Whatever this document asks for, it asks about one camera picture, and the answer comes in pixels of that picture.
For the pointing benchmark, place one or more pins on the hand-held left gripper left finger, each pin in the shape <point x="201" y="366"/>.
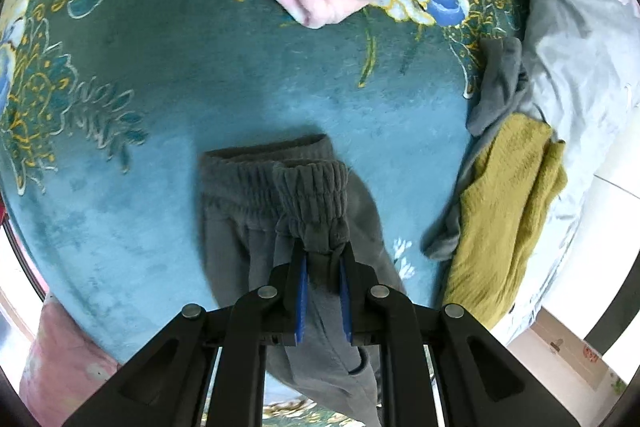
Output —
<point x="300" y="302"/>

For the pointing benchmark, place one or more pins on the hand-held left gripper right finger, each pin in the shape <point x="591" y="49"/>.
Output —
<point x="345" y="302"/>

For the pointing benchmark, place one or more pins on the grey sweatpants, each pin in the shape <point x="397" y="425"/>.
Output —
<point x="240" y="227"/>

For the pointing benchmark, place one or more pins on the mustard yellow knit garment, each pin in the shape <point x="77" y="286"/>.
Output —
<point x="505" y="217"/>

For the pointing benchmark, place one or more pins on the white cardboard box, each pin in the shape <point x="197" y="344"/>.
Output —
<point x="555" y="352"/>

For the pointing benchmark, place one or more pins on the teal floral blanket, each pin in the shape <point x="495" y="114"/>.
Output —
<point x="210" y="97"/>

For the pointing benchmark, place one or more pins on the pink floral bedding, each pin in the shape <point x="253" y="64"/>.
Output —
<point x="65" y="357"/>

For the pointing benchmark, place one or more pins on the grey long garment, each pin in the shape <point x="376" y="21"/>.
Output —
<point x="495" y="92"/>

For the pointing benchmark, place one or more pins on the light grey floral quilt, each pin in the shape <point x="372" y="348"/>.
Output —
<point x="575" y="72"/>

